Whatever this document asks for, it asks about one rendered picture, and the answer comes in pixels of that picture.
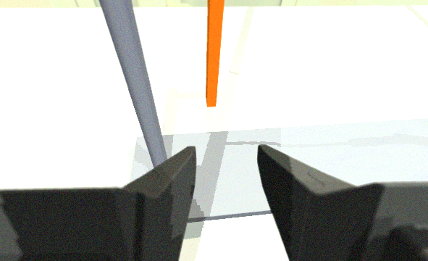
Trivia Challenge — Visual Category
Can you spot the orange bar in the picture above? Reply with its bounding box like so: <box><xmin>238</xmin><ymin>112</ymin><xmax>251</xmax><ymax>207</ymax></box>
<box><xmin>206</xmin><ymin>0</ymin><xmax>225</xmax><ymax>107</ymax></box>

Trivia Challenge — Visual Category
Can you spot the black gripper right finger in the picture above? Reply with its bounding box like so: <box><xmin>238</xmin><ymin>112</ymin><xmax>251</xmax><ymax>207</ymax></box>
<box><xmin>257</xmin><ymin>144</ymin><xmax>428</xmax><ymax>261</ymax></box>

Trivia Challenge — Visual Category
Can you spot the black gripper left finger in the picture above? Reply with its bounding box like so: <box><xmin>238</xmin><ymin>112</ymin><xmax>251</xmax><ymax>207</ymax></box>
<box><xmin>0</xmin><ymin>146</ymin><xmax>197</xmax><ymax>261</ymax></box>

